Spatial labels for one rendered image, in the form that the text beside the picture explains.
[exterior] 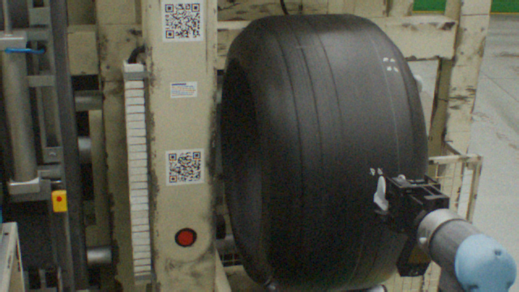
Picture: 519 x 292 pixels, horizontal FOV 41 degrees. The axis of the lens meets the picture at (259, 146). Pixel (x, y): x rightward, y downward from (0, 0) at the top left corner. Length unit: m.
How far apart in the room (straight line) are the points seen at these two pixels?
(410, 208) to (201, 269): 0.55
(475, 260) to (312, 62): 0.52
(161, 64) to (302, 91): 0.26
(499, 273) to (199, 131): 0.65
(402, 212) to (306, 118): 0.25
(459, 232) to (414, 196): 0.14
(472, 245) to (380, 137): 0.37
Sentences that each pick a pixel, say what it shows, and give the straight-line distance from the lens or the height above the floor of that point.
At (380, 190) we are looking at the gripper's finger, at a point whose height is 1.27.
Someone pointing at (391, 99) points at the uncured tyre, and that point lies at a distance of 1.28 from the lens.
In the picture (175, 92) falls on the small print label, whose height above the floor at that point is 1.38.
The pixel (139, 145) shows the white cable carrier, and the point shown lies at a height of 1.27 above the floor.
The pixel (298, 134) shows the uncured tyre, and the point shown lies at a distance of 1.21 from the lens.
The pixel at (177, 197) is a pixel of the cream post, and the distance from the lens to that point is 1.40.
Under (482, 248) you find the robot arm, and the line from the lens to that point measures 0.94.
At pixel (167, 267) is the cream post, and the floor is 0.99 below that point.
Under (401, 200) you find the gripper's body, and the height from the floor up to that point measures 1.30.
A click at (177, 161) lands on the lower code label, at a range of 1.36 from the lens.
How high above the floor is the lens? 1.79
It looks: 23 degrees down
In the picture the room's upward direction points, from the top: 2 degrees clockwise
